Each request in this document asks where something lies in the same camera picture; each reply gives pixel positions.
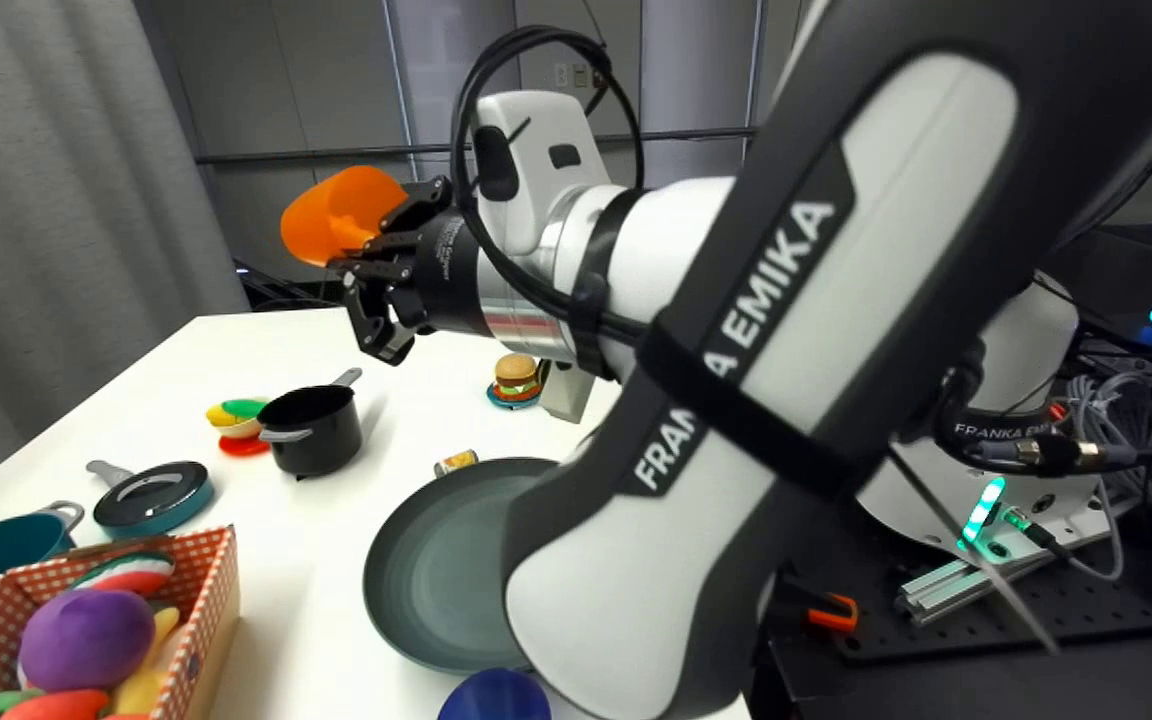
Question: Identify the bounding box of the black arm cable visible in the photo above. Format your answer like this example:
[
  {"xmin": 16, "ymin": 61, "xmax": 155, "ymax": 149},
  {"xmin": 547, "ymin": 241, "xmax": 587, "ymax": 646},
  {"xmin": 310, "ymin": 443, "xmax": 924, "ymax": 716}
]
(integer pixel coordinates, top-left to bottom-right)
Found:
[{"xmin": 443, "ymin": 21, "xmax": 648, "ymax": 344}]

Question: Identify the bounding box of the grey curtain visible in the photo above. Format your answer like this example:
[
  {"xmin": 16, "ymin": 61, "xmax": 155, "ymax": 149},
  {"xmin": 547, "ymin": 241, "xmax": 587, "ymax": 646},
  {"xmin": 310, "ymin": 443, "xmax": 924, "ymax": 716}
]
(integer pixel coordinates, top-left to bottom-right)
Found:
[{"xmin": 0, "ymin": 0, "xmax": 250, "ymax": 510}]

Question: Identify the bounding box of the blue plastic cup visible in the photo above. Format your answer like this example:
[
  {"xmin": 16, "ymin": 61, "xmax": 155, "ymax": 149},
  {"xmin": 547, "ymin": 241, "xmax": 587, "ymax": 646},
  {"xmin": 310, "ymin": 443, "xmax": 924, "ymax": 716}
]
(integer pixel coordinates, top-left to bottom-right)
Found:
[{"xmin": 435, "ymin": 664, "xmax": 556, "ymax": 720}]

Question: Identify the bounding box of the black toy pot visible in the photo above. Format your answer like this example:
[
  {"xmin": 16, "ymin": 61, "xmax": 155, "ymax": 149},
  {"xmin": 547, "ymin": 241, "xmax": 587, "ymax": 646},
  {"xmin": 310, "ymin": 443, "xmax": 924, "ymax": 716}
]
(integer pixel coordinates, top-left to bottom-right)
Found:
[{"xmin": 250, "ymin": 365, "xmax": 366, "ymax": 478}]

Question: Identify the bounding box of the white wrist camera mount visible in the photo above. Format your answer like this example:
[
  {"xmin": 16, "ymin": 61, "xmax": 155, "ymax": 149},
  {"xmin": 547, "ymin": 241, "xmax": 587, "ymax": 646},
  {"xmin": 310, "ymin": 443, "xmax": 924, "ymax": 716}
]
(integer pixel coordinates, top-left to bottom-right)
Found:
[{"xmin": 538, "ymin": 354, "xmax": 598, "ymax": 426}]

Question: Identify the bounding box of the aluminium profile rail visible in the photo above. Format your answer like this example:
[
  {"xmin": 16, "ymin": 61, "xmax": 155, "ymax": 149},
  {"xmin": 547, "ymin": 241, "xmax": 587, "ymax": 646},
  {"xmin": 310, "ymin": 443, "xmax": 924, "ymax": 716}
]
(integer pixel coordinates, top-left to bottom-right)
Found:
[{"xmin": 895, "ymin": 510, "xmax": 1112, "ymax": 627}]

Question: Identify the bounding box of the purple plush toy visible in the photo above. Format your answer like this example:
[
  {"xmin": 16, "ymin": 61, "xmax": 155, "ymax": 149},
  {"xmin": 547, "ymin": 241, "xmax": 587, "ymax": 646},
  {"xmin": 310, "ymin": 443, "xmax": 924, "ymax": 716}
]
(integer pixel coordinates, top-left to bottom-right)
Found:
[{"xmin": 16, "ymin": 589, "xmax": 161, "ymax": 694}]

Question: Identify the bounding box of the small yellow toy bottle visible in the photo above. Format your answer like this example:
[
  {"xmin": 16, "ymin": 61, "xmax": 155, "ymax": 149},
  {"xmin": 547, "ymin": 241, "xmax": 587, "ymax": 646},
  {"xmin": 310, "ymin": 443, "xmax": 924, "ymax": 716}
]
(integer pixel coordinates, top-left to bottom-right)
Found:
[{"xmin": 431, "ymin": 449, "xmax": 482, "ymax": 478}]

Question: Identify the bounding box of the teal pan with glass lid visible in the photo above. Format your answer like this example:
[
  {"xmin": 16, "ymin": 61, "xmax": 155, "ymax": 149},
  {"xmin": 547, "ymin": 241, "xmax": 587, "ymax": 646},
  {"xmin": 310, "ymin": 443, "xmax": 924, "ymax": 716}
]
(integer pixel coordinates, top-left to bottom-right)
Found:
[{"xmin": 84, "ymin": 454, "xmax": 219, "ymax": 542}]

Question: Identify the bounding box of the grey round plate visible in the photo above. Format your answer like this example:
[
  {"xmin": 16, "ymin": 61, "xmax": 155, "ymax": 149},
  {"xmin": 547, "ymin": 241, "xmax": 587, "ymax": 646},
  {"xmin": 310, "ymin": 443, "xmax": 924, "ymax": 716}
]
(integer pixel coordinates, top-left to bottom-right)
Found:
[{"xmin": 360, "ymin": 454, "xmax": 568, "ymax": 677}]

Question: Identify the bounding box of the grey cable bundle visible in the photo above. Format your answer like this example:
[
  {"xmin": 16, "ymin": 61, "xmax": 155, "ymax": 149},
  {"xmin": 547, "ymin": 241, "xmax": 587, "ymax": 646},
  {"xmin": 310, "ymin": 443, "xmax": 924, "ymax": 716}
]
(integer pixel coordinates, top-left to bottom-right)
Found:
[{"xmin": 1059, "ymin": 365, "xmax": 1152, "ymax": 585}]

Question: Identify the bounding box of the black orange bar clamp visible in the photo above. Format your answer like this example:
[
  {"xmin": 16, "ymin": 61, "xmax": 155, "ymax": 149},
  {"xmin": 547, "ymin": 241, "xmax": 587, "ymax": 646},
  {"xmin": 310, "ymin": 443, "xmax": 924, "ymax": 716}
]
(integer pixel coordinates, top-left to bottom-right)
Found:
[{"xmin": 789, "ymin": 593, "xmax": 863, "ymax": 640}]

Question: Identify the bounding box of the red white green plush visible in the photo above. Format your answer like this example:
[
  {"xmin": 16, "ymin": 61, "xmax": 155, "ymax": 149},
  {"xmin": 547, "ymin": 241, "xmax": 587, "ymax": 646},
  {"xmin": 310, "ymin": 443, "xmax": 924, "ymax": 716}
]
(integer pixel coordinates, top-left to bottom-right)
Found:
[{"xmin": 70, "ymin": 553, "xmax": 177, "ymax": 605}]

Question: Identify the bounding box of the yellow plush toy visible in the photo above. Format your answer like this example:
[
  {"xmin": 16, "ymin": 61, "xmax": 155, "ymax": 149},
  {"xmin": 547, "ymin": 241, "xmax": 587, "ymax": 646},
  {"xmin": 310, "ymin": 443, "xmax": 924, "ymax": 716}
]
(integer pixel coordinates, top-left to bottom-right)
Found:
[{"xmin": 110, "ymin": 605, "xmax": 187, "ymax": 716}]

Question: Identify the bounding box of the toy burger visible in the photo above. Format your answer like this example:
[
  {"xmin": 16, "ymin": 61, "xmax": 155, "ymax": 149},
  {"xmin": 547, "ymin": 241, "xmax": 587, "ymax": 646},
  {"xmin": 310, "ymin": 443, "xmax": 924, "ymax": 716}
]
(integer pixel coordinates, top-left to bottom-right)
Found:
[{"xmin": 487, "ymin": 347, "xmax": 553, "ymax": 404}]

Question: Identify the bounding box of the small teal plate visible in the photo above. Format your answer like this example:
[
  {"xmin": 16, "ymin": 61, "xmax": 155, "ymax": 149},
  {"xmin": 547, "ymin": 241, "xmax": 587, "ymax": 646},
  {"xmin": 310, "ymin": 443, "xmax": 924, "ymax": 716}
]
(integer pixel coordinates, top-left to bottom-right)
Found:
[{"xmin": 482, "ymin": 378, "xmax": 553, "ymax": 415}]

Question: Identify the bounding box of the red orange plush toy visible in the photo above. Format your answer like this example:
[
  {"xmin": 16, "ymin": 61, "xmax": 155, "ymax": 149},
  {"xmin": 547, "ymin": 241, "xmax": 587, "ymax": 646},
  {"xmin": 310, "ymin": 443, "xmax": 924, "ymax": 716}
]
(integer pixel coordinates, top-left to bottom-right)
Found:
[{"xmin": 0, "ymin": 685, "xmax": 110, "ymax": 720}]

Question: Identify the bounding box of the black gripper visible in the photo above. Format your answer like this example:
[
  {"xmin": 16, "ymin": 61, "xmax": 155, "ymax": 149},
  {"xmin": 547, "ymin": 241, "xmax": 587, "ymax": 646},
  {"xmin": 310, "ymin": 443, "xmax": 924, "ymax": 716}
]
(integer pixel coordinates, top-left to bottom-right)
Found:
[{"xmin": 332, "ymin": 175, "xmax": 491, "ymax": 369}]

